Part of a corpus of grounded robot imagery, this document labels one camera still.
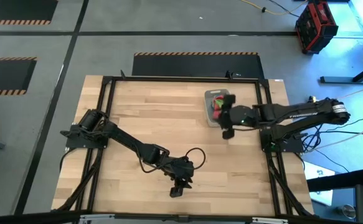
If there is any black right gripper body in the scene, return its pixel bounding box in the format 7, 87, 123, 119
220, 103, 260, 130

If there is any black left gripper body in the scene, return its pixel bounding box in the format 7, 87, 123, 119
164, 156, 196, 184

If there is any grey plastic basket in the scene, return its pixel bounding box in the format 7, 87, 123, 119
204, 88, 232, 128

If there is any black hazard-striped floor mat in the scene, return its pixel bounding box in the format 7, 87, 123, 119
0, 57, 38, 96
0, 0, 59, 26
132, 52, 265, 79

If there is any red and black toolbox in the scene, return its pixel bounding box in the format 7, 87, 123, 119
295, 1, 339, 55

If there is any grey desk leg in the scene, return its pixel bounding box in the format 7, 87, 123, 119
320, 58, 363, 85

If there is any steel can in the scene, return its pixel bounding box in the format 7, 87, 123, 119
336, 203, 357, 220

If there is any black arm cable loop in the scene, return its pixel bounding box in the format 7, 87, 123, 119
139, 147, 207, 174

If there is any black aluminium table frame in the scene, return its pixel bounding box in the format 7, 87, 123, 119
52, 70, 314, 224

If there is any silver frame bracket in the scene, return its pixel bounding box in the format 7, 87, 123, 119
252, 217, 290, 224
80, 213, 115, 223

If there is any yellow floor cable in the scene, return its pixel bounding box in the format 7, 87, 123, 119
240, 0, 308, 16

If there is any white cable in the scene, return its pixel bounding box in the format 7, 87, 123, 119
311, 123, 363, 153

